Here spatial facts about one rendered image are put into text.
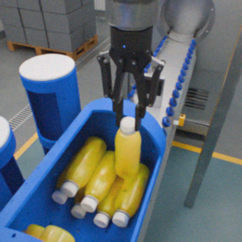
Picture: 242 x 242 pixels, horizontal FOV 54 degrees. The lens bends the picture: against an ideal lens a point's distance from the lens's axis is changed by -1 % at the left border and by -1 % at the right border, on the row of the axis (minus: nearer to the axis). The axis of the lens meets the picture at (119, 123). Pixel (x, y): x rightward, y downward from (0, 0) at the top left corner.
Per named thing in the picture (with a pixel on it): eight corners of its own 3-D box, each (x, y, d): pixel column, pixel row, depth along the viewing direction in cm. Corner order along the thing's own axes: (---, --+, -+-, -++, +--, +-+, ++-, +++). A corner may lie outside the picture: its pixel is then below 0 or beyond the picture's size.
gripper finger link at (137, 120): (139, 99, 53) (142, 100, 53) (138, 123, 58) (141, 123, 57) (135, 107, 51) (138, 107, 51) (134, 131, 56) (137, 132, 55)
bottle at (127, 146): (131, 183, 64) (133, 140, 54) (111, 173, 67) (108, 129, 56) (143, 167, 69) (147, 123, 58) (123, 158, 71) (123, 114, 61)
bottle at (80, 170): (83, 143, 74) (55, 185, 62) (92, 131, 69) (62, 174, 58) (102, 155, 74) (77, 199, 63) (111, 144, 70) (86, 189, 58)
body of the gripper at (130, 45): (160, 19, 43) (155, 66, 49) (116, 14, 45) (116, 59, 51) (149, 33, 38) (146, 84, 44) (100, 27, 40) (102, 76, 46)
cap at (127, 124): (131, 135, 55) (131, 129, 54) (116, 129, 57) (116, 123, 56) (139, 125, 58) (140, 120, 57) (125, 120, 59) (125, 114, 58)
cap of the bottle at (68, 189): (61, 185, 62) (58, 191, 60) (66, 179, 59) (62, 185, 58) (74, 193, 62) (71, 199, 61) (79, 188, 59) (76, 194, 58)
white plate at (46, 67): (31, 53, 134) (31, 54, 135) (9, 78, 113) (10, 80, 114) (79, 54, 133) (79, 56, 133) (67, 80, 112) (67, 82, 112)
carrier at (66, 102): (56, 158, 192) (46, 188, 171) (31, 54, 135) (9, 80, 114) (92, 160, 191) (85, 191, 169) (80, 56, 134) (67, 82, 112)
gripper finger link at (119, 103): (119, 103, 52) (115, 102, 52) (118, 127, 57) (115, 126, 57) (123, 95, 54) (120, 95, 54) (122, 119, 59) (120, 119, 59)
